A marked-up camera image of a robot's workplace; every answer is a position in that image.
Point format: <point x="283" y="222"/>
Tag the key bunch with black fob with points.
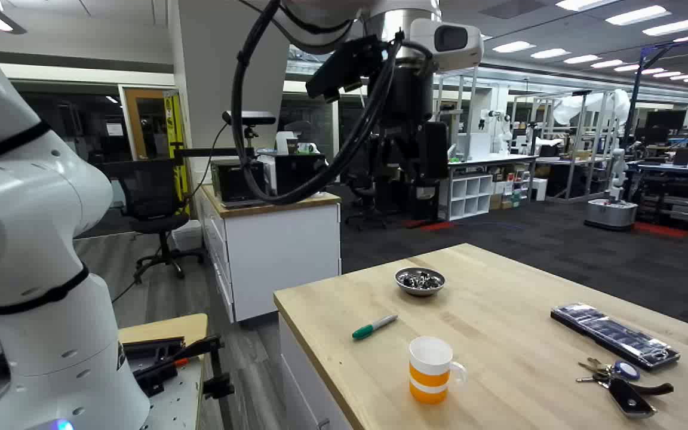
<point x="631" y="398"/>

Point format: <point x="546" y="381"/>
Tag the black office chair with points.
<point x="151" y="207"/>

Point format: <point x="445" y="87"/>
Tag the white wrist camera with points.
<point x="454" y="47"/>

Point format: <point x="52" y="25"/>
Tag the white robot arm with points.
<point x="61" y="356"/>

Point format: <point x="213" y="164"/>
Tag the black clamp tool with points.
<point x="156" y="362"/>

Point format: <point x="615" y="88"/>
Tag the metal bowl with small parts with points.
<point x="420" y="281"/>

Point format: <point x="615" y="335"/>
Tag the white cabinet with wood top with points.
<point x="258" y="250"/>

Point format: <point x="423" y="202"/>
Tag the orange striped white cup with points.
<point x="434" y="368"/>

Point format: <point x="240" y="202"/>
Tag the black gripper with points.
<point x="398" y="80"/>

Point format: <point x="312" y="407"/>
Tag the black remote control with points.
<point x="626" y="342"/>

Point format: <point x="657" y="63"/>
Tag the green capped white marker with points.
<point x="371" y="327"/>

